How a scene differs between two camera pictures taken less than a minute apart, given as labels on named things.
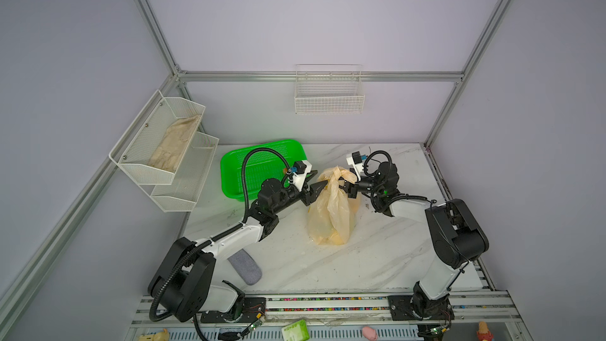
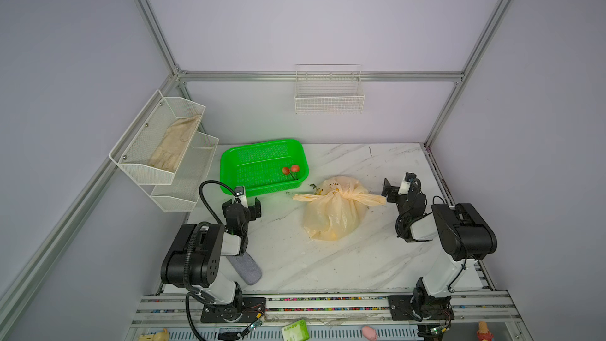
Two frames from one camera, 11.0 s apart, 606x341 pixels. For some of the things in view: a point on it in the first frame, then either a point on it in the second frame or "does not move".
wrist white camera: (356, 159) to (404, 188)
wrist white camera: (301, 168) to (240, 192)
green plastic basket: (262, 166) does not move
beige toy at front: (162, 335) does not move
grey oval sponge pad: (246, 267) does not move
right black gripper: (355, 189) to (398, 190)
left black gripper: (305, 193) to (241, 206)
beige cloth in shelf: (173, 144) does not move
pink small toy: (369, 333) does not move
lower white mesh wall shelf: (181, 196) does not move
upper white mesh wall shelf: (151, 148) does not move
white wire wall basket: (325, 89) does not move
